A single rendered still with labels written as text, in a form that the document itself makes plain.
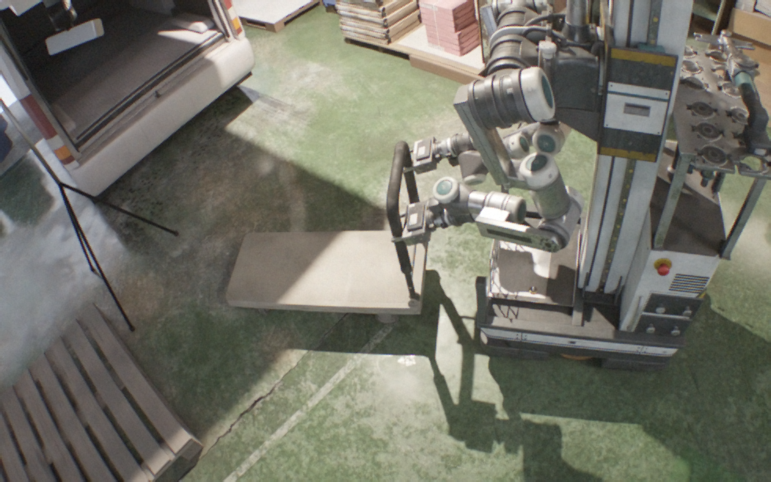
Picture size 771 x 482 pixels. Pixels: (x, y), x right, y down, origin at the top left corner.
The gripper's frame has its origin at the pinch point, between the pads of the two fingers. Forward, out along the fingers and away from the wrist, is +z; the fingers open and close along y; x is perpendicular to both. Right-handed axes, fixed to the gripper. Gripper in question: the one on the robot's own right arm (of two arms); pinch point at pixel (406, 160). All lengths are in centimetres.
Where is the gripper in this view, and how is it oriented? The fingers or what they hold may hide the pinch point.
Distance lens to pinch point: 196.5
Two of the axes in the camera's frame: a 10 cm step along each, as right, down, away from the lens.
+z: -8.7, 2.2, 4.5
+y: 1.2, -7.8, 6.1
